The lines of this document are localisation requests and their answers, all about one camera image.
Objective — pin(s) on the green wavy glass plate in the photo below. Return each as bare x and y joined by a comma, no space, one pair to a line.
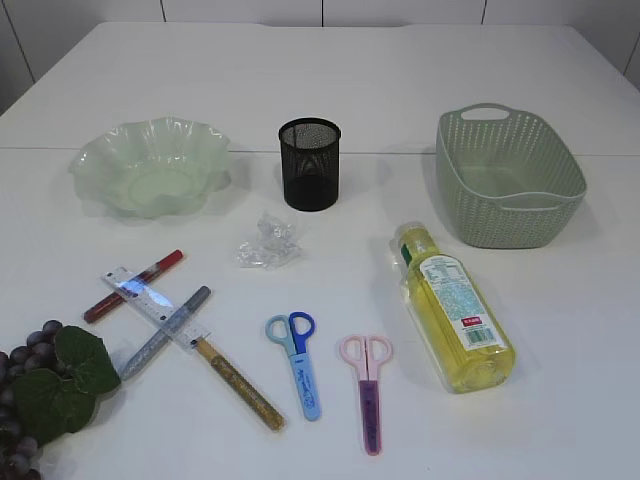
153,168

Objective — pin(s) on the black mesh pen holder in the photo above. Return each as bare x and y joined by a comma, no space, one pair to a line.
309,150

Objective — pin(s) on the clear plastic ruler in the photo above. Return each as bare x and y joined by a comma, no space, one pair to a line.
175,321

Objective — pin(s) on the yellow tea bottle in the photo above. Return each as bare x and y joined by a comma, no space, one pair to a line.
468,344

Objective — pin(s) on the green plastic basket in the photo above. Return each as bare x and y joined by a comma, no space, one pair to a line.
509,183

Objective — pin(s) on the clear plastic sheet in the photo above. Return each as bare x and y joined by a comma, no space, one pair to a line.
273,245

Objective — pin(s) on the pink sheathed scissors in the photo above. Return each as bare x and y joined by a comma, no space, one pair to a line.
366,354

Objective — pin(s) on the gold glitter pen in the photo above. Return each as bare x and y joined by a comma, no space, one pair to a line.
267,413

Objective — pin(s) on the silver glitter pen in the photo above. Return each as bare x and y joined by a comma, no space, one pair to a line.
144,355

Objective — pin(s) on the artificial purple grape bunch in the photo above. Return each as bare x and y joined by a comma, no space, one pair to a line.
50,386

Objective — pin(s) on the red glitter pen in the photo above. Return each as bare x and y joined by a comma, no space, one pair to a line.
109,303

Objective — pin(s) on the blue sheathed scissors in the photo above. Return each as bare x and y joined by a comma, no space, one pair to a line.
292,332

